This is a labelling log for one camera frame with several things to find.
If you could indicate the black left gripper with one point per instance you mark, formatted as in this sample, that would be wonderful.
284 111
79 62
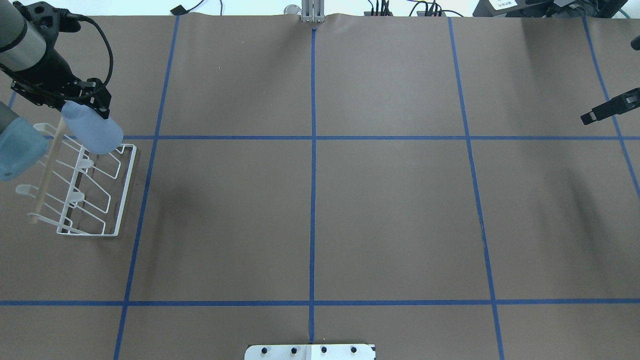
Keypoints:
46 70

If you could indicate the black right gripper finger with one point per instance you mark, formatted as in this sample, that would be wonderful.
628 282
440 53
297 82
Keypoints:
618 105

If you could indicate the light blue plastic cup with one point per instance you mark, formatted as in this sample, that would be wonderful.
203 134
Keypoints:
98 135

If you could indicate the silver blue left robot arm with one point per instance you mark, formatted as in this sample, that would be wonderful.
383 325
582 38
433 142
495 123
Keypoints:
22 45

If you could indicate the small black device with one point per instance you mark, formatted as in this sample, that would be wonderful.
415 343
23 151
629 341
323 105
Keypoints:
179 11

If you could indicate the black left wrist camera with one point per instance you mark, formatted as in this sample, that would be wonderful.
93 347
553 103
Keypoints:
46 17

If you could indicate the white wire cup holder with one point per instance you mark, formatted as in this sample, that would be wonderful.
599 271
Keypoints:
80 193

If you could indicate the aluminium frame post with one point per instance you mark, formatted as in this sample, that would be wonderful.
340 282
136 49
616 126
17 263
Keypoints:
312 11

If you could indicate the white pedestal column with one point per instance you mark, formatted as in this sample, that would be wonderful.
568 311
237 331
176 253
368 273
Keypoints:
338 351

